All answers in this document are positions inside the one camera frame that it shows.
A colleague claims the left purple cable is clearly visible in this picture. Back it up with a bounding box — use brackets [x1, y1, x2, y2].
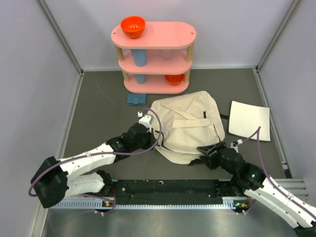
[28, 108, 163, 215]

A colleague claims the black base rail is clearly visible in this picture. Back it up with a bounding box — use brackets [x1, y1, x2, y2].
[112, 179, 235, 198]

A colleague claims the pink three-tier shelf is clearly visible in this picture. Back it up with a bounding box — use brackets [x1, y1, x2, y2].
[111, 21, 197, 94]

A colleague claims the blue cup bottom shelf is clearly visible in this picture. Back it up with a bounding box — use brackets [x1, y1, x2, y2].
[134, 74, 147, 84]

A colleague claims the cream canvas backpack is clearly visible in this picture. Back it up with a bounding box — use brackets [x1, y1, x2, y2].
[149, 91, 225, 164]

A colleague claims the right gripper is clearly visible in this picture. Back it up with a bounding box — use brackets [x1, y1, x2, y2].
[197, 141, 237, 177]

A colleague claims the small teal notebook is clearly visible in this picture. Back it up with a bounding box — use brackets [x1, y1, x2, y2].
[127, 93, 146, 105]

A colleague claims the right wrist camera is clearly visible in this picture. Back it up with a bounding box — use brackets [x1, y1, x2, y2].
[230, 139, 243, 153]

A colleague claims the orange bowl on shelf top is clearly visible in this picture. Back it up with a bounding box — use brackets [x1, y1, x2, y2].
[120, 16, 146, 39]

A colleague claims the blue cup middle shelf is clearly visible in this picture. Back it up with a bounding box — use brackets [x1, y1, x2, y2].
[130, 49, 147, 67]

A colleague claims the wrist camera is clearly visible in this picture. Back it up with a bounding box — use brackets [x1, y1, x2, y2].
[230, 139, 243, 153]
[137, 111, 154, 132]

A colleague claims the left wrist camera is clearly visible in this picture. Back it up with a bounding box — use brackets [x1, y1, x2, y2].
[137, 111, 154, 132]

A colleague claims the white square board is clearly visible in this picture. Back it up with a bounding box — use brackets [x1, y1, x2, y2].
[228, 101, 271, 142]

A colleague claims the purple cable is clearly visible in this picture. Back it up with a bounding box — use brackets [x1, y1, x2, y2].
[28, 108, 163, 215]
[240, 126, 316, 218]

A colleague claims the blue cup shelf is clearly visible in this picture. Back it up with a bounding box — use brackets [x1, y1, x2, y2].
[130, 49, 147, 67]
[134, 74, 147, 84]

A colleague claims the clear glass cup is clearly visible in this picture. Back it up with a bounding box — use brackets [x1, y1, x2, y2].
[161, 49, 174, 60]

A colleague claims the grey cable duct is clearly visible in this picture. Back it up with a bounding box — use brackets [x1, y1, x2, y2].
[52, 197, 247, 210]

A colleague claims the orange bowl bottom shelf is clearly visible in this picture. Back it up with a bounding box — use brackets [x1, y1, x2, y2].
[164, 74, 185, 85]

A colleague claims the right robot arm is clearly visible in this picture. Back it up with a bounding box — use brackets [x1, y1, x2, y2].
[197, 142, 316, 237]

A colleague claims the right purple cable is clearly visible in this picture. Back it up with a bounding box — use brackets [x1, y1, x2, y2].
[240, 126, 316, 218]

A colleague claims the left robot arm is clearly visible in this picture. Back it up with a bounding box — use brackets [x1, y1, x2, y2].
[30, 121, 156, 208]

